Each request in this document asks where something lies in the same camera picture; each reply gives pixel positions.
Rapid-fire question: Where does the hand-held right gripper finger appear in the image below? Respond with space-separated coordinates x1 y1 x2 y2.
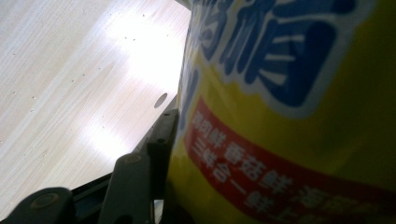
146 107 180 201

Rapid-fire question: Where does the yellow spouted seasoning pouch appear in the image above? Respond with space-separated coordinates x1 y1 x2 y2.
163 0 396 224

